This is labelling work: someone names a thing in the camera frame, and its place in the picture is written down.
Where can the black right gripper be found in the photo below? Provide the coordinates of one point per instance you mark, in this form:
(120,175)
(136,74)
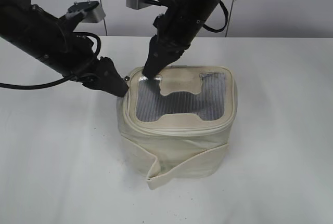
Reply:
(162,52)

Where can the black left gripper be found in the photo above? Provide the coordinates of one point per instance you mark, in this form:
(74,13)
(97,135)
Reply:
(101,74)

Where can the cream fabric zipper bag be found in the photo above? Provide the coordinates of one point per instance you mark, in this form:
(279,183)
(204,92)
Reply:
(177,125)

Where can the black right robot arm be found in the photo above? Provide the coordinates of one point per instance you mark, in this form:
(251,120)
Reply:
(176,29)

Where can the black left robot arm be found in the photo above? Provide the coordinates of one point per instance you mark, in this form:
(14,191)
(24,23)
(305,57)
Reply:
(54,42)

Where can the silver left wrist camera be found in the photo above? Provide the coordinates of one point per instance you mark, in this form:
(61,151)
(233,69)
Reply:
(92,11)

